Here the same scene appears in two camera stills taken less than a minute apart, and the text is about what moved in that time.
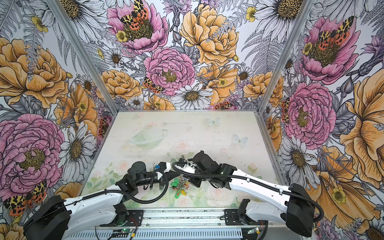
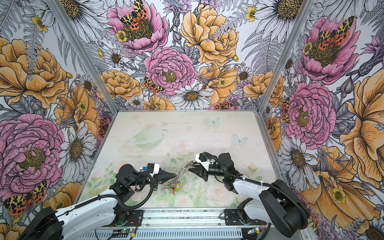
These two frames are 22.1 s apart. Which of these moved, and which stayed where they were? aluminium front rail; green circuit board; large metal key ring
Moved: large metal key ring
Stayed: aluminium front rail; green circuit board
